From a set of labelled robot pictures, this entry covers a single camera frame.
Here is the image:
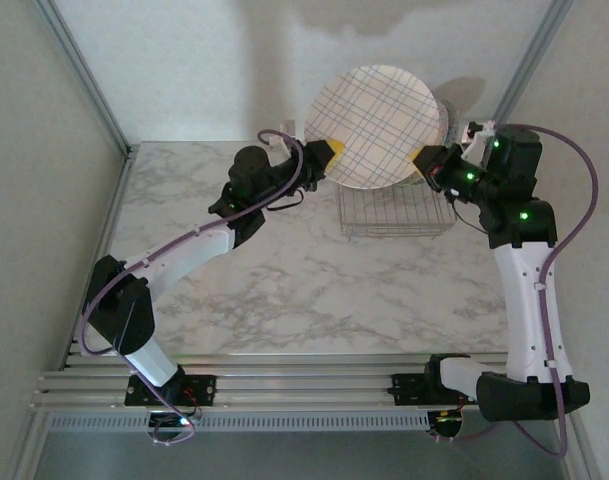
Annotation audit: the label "large white blue-lined plate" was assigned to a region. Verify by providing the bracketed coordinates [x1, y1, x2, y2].
[303, 64, 441, 190]

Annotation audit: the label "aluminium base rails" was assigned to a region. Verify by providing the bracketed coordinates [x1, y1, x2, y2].
[31, 352, 510, 416]

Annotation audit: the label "circuit board with LED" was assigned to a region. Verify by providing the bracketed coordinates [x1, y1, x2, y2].
[428, 408, 465, 442]
[148, 412, 195, 432]

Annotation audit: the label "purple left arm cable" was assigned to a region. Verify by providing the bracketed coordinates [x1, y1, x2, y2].
[78, 128, 308, 447]

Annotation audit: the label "thin black left gripper cable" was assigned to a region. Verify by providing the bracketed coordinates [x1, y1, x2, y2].
[263, 187, 306, 214]

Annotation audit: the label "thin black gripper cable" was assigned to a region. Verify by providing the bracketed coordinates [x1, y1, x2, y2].
[446, 192, 485, 231]
[263, 187, 306, 214]

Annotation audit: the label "thin black right gripper cable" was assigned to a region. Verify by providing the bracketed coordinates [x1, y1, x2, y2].
[446, 192, 485, 231]

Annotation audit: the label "metal wire dish rack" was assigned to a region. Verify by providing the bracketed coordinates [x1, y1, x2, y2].
[335, 172, 458, 241]

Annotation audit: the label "aluminium frame post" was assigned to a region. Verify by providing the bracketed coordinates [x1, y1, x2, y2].
[13, 414, 53, 480]
[33, 0, 133, 156]
[566, 399, 605, 480]
[483, 0, 575, 132]

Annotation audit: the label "aluminium side rail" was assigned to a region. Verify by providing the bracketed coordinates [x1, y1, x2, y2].
[61, 143, 141, 374]

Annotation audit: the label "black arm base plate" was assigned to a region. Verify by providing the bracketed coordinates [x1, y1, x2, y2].
[392, 372, 480, 407]
[125, 374, 218, 407]

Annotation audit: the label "red wires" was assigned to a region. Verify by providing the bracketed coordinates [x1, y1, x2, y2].
[181, 387, 204, 419]

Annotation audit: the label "grey slotted cable duct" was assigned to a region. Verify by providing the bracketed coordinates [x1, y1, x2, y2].
[43, 410, 433, 434]

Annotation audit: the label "aluminium lower frame post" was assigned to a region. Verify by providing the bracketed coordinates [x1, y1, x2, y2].
[13, 414, 53, 480]
[566, 399, 605, 480]

